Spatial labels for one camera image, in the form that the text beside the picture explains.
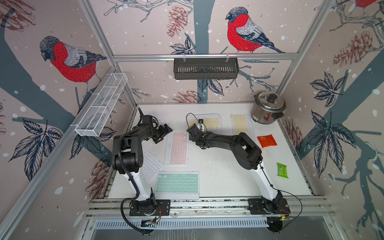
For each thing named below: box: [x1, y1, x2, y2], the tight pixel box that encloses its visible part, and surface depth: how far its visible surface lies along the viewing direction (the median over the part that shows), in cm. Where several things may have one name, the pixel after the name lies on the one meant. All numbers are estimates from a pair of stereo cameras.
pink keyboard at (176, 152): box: [164, 132, 189, 166], surface depth 96 cm
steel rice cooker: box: [251, 90, 287, 125], surface depth 99 cm
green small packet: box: [276, 162, 289, 179], surface depth 87 cm
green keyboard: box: [154, 171, 200, 200], surface depth 82 cm
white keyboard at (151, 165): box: [141, 146, 164, 182], surface depth 90 cm
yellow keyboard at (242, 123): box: [230, 113, 256, 140], surface depth 109 cm
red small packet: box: [256, 134, 277, 148], surface depth 100 cm
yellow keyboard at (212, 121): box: [187, 113, 223, 133], surface depth 108 cm
